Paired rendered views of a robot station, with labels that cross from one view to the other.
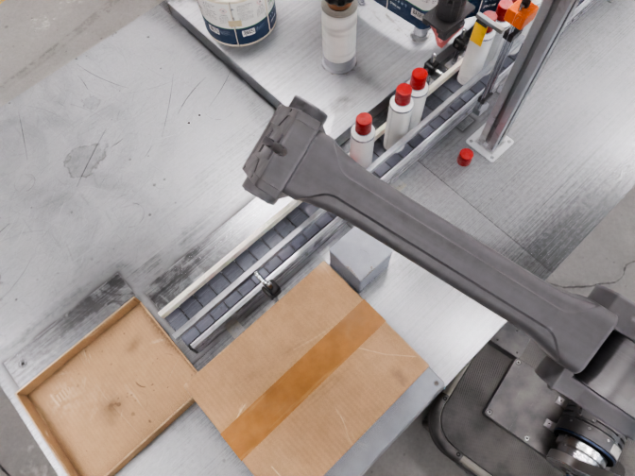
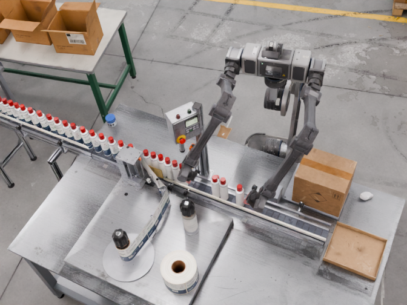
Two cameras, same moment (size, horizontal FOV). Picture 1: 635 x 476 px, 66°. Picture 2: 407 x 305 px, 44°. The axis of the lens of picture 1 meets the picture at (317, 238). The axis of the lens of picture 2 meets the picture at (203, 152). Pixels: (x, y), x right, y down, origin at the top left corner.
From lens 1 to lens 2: 2.51 m
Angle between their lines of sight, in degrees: 49
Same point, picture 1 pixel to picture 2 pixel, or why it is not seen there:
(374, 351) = (311, 157)
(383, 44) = (177, 215)
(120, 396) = (355, 249)
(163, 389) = (345, 237)
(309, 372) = (324, 168)
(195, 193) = (271, 262)
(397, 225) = (312, 116)
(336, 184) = (312, 122)
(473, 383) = not seen: hidden behind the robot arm
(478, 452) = not seen: hidden behind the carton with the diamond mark
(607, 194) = (213, 138)
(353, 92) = (205, 218)
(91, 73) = not seen: outside the picture
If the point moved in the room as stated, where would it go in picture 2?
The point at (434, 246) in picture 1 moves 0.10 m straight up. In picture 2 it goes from (312, 112) to (314, 99)
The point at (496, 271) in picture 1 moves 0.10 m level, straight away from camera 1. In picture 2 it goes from (311, 105) to (293, 100)
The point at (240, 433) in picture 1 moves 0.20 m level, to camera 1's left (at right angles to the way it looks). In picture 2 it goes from (347, 176) to (368, 203)
